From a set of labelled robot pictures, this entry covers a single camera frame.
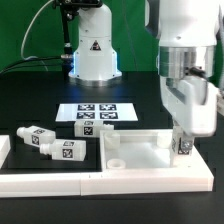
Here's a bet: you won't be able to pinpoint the white block at left edge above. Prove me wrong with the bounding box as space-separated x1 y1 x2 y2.
0 135 11 168

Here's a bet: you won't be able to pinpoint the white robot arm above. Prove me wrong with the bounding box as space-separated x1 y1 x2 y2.
69 0 222 152

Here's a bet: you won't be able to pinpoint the white L-shaped fence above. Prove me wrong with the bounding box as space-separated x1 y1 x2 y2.
0 149 214 198

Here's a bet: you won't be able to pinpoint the white cable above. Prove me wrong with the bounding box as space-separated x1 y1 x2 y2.
20 0 56 72

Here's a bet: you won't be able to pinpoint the white sheet with tags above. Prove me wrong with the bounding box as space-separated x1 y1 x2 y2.
56 103 138 122

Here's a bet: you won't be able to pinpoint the black cables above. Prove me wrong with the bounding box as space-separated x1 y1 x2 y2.
0 55 64 76

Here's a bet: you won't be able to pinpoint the black camera stand pole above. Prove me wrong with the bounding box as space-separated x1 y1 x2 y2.
52 0 103 74

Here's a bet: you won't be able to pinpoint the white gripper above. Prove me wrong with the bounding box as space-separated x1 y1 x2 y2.
160 76 218 151

